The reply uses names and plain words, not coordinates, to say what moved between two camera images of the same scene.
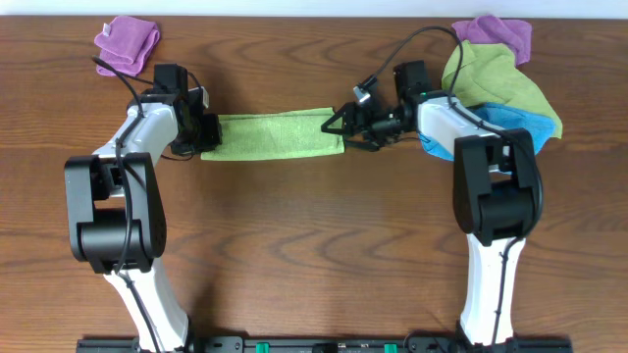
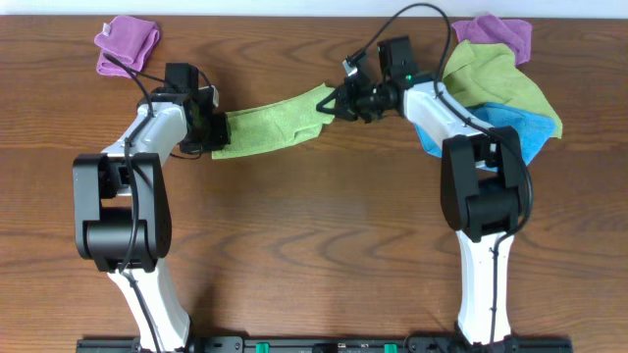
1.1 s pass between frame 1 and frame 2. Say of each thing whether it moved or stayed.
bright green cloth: moved
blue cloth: stayed
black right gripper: moved
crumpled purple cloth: stayed
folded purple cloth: stayed
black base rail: stayed
